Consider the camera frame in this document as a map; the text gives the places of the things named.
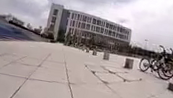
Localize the stone bollard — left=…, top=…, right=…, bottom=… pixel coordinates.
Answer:
left=92, top=49, right=98, bottom=57
left=84, top=47, right=91, bottom=54
left=123, top=57, right=135, bottom=71
left=102, top=51, right=111, bottom=62

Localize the row of small trees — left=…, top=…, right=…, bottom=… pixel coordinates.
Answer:
left=54, top=26, right=146, bottom=59

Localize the curved grey office building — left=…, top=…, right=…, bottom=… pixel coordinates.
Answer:
left=43, top=1, right=136, bottom=55

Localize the pale concrete slab pavement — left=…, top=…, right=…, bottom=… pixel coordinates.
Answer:
left=0, top=33, right=173, bottom=98

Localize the row of parked bicycles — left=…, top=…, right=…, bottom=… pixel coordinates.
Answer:
left=136, top=41, right=173, bottom=83

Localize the low flat building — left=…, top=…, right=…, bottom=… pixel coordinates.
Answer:
left=0, top=12, right=27, bottom=27

